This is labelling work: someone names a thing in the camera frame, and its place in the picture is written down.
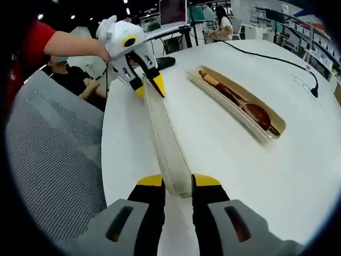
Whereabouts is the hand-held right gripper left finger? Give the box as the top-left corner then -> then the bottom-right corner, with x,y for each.
60,173 -> 166,256

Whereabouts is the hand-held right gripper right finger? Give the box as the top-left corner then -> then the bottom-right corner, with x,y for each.
191,172 -> 303,256

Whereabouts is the dark wooden spoon utensil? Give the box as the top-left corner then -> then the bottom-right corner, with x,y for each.
198,68 -> 272,132

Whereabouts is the person's left hand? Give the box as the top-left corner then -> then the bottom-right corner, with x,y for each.
92,39 -> 112,62

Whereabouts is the black computer mouse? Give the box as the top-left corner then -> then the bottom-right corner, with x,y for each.
155,55 -> 177,70

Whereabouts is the teal chair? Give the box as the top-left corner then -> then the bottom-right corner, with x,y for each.
190,6 -> 215,23

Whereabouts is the person in red shirt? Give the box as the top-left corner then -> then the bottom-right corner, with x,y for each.
4,20 -> 58,113

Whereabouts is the grey mesh office chair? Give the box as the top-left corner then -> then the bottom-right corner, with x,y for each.
4,69 -> 108,242

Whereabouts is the black background monitor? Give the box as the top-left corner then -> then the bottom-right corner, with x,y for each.
265,7 -> 286,23

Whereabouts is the shelf of white storage bins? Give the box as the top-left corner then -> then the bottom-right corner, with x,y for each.
286,14 -> 340,78

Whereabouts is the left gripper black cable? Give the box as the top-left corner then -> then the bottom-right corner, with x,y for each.
104,60 -> 110,99

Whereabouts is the black cable with plug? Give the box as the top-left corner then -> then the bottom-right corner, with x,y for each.
222,39 -> 320,98

